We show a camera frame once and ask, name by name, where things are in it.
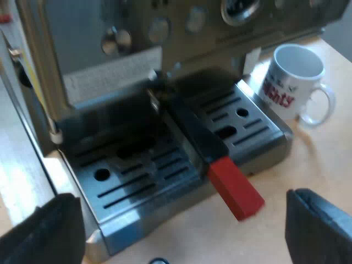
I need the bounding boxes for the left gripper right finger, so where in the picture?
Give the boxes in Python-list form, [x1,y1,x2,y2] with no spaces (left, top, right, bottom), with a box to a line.
[284,188,352,264]

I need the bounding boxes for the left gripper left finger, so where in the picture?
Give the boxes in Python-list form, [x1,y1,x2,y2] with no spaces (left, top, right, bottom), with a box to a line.
[0,192,86,264]

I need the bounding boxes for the white mug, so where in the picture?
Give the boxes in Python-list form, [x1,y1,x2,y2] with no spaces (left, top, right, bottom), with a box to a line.
[256,43,337,126]

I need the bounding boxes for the steel espresso machine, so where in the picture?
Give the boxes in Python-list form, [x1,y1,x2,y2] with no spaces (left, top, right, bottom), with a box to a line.
[15,0,352,262]

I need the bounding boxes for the metal block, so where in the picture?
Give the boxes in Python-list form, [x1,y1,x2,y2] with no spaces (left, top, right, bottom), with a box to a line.
[0,29,60,229]

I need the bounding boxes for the filter holder with red-ended handle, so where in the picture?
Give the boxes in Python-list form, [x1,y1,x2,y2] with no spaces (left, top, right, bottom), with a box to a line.
[146,68,266,222]

